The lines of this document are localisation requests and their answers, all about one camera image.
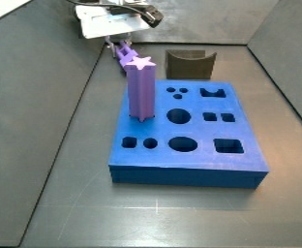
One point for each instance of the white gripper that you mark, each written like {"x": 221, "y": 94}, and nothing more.
{"x": 99, "y": 24}

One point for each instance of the purple three prong object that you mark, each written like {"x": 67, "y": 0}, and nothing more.
{"x": 126, "y": 56}

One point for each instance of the black curved fixture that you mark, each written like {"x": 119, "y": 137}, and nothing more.
{"x": 189, "y": 64}

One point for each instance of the blue foam hole board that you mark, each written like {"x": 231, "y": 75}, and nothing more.
{"x": 195, "y": 143}

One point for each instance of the purple star prism peg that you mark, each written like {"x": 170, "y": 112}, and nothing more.
{"x": 139, "y": 74}

